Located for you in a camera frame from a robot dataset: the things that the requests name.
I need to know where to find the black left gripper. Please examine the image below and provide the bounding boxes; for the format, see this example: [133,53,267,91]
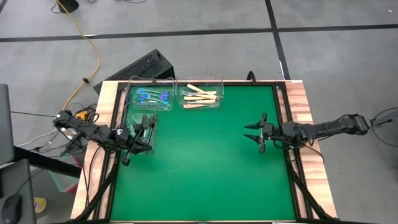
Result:
[119,123,154,167]

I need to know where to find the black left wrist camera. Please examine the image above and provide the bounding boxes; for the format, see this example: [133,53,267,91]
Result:
[116,127,132,141]

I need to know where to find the black computer tower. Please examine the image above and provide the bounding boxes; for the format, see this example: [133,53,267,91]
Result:
[93,49,176,96]

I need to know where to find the black round bin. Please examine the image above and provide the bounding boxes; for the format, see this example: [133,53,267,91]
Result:
[57,0,81,14]

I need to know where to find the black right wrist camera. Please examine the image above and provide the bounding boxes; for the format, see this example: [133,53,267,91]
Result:
[264,123,277,139]

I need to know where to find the black desk leg bar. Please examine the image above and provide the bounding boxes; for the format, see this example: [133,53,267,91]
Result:
[14,145,82,179]

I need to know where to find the pink and teal crate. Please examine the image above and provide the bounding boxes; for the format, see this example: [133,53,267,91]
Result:
[49,154,81,194]

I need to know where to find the yellow cable connector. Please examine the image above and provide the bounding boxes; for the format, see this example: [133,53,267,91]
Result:
[75,109,90,121]

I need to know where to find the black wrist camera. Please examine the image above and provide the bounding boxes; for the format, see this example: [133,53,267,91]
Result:
[264,123,277,139]
[116,127,132,141]

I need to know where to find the yellow hanging cable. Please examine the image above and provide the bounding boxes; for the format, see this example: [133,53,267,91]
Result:
[55,0,101,111]

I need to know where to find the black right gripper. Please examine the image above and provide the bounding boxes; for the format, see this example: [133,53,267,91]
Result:
[243,112,282,154]

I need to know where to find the yellow purple small object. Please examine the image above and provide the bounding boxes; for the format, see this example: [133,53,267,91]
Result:
[33,197,48,215]

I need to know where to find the clear plastic bin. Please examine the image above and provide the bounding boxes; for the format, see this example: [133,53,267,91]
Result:
[115,103,159,156]
[125,74,175,112]
[174,76,224,110]

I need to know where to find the white cable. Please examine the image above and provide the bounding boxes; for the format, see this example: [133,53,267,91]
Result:
[17,127,60,149]

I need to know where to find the grey monitor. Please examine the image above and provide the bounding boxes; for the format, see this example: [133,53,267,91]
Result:
[0,83,16,166]

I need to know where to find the iridescent spoons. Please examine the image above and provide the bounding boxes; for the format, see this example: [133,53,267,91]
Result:
[137,88,170,96]

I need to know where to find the black computer mouse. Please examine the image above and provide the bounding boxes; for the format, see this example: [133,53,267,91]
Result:
[1,194,23,224]

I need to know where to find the grey desk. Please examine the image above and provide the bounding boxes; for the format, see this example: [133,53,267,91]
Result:
[0,157,39,224]

